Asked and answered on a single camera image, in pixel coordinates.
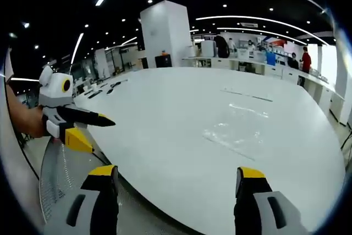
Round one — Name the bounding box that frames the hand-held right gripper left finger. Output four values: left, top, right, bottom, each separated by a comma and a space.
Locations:
43, 165, 119, 235

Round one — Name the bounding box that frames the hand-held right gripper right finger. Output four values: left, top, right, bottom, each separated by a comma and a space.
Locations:
233, 166, 310, 235

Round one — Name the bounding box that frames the clear food packaging bag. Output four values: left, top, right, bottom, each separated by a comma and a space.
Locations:
202, 121, 265, 162
228, 102, 270, 119

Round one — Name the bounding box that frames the grey perforated metal panel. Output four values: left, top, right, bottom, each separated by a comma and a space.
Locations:
39, 135, 116, 223

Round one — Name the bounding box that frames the black box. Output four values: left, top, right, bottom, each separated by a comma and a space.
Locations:
155, 54, 173, 68

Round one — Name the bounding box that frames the white square pillar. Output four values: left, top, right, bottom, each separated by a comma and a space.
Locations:
140, 0, 193, 69

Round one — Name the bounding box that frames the thin black cable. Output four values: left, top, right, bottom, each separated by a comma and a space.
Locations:
3, 74, 41, 179

